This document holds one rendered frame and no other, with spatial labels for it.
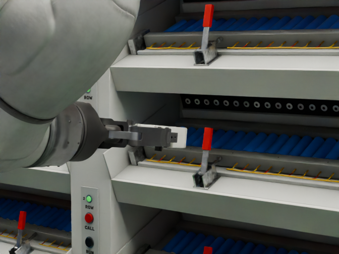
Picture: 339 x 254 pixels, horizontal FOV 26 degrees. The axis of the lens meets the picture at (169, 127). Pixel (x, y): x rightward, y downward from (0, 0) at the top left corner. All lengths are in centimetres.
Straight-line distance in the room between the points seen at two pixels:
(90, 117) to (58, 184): 48
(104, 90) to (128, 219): 23
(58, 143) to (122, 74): 40
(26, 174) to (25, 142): 63
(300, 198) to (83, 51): 49
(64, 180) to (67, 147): 48
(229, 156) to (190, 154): 8
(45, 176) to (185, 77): 37
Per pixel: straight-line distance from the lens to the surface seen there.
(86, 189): 129
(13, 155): 79
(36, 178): 139
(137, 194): 123
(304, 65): 105
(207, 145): 114
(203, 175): 113
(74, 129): 86
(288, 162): 112
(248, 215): 111
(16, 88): 72
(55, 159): 86
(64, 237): 144
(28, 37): 68
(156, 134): 95
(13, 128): 75
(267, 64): 108
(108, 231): 127
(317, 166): 110
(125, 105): 127
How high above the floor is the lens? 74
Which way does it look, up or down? 6 degrees down
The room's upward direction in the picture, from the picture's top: straight up
